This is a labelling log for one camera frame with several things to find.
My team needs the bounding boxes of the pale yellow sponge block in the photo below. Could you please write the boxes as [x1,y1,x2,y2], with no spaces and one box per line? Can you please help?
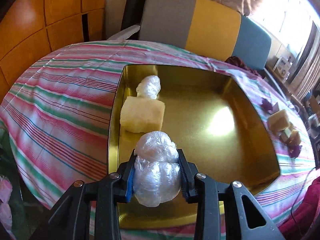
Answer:
[120,95,166,133]

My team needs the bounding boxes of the wooden cabinet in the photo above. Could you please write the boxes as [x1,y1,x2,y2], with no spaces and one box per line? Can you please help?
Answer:
[0,0,108,100]

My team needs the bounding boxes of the cream cardboard box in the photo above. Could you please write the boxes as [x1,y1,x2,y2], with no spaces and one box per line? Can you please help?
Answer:
[268,110,290,132]

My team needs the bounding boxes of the window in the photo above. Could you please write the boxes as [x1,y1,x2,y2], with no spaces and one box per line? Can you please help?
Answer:
[250,0,313,55]

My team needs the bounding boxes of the black cable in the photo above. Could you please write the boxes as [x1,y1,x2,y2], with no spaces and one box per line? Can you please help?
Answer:
[290,167,320,228]

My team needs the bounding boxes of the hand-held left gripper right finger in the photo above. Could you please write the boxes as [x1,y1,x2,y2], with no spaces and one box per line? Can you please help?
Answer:
[176,149,285,240]

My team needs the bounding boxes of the gold metal tin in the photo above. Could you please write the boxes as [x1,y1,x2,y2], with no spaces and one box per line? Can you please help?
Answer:
[107,64,280,230]

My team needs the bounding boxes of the beige curtain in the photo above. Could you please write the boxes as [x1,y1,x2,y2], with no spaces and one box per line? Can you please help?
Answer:
[292,22,320,100]

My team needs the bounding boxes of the white printed box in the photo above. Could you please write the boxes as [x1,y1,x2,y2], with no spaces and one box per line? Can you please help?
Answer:
[274,57,292,78]

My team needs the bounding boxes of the striped tablecloth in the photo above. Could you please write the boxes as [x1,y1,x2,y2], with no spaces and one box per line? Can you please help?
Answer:
[0,40,317,240]

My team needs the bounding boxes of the dark red cloth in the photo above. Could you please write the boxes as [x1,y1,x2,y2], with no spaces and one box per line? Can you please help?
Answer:
[225,56,260,75]

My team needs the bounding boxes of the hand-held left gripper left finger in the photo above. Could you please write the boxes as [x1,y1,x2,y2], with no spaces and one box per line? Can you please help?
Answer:
[49,149,137,240]

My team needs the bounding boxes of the brown sponge block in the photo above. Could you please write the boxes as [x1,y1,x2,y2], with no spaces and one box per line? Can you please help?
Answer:
[287,129,302,147]

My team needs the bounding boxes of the grey yellow blue chair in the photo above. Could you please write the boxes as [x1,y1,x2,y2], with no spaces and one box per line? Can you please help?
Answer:
[106,0,273,70]

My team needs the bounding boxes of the pink flowers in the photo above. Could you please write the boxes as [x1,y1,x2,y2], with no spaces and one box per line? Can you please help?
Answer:
[0,175,13,228]

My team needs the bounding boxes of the small plastic-wrapped ball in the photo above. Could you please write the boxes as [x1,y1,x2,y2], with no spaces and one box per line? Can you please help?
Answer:
[136,75,161,100]

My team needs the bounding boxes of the large plastic-wrapped ball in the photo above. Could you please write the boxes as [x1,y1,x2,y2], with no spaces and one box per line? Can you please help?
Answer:
[133,131,182,207]

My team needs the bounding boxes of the black chair back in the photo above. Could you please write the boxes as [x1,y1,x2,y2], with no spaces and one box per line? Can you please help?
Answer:
[121,0,152,34]

